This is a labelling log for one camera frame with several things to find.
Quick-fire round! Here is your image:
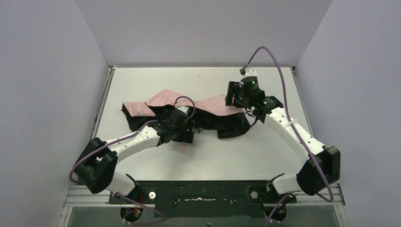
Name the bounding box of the pink folding umbrella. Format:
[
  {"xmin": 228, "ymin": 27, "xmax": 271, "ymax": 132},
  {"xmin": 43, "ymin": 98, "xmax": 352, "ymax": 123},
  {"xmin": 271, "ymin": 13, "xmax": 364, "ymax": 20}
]
[{"xmin": 122, "ymin": 89, "xmax": 252, "ymax": 140}]

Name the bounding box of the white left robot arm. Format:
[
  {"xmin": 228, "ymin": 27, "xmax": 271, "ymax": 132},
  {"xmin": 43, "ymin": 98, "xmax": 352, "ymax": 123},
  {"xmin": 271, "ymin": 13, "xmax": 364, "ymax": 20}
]
[{"xmin": 70, "ymin": 106, "xmax": 192, "ymax": 195}]

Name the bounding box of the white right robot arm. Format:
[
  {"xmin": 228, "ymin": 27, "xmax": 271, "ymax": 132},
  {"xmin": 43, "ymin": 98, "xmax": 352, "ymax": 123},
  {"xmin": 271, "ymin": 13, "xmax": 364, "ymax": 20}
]
[{"xmin": 225, "ymin": 76, "xmax": 340, "ymax": 195}]

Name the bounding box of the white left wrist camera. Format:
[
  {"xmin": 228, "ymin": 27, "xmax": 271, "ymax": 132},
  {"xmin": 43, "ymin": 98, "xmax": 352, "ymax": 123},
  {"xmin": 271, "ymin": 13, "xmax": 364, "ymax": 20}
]
[{"xmin": 176, "ymin": 106, "xmax": 190, "ymax": 117}]

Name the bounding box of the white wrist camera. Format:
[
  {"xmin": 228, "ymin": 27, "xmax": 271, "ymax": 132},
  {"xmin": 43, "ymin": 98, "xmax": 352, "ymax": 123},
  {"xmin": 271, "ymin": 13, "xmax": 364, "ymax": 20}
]
[
  {"xmin": 239, "ymin": 68, "xmax": 258, "ymax": 79},
  {"xmin": 176, "ymin": 106, "xmax": 190, "ymax": 117}
]

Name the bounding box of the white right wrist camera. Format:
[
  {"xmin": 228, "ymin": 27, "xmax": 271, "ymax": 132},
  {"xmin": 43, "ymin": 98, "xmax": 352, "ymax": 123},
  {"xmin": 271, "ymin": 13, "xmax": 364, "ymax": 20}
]
[{"xmin": 239, "ymin": 68, "xmax": 258, "ymax": 79}]

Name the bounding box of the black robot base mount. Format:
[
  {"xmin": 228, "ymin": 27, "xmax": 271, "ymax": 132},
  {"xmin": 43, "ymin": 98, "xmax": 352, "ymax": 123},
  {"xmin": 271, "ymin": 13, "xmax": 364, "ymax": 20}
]
[{"xmin": 107, "ymin": 175, "xmax": 297, "ymax": 225}]

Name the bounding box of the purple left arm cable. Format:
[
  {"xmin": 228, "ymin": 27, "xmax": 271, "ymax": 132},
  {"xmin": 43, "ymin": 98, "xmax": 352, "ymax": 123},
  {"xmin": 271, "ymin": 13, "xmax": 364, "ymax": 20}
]
[{"xmin": 69, "ymin": 95, "xmax": 196, "ymax": 226}]

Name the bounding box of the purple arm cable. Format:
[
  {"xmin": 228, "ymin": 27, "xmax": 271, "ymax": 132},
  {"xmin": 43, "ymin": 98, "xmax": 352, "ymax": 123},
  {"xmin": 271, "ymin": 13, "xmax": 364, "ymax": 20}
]
[
  {"xmin": 239, "ymin": 46, "xmax": 335, "ymax": 227},
  {"xmin": 69, "ymin": 95, "xmax": 196, "ymax": 226}
]

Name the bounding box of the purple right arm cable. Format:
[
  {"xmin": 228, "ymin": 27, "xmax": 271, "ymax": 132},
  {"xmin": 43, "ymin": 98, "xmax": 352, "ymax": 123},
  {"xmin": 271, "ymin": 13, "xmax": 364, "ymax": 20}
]
[{"xmin": 239, "ymin": 46, "xmax": 335, "ymax": 227}]

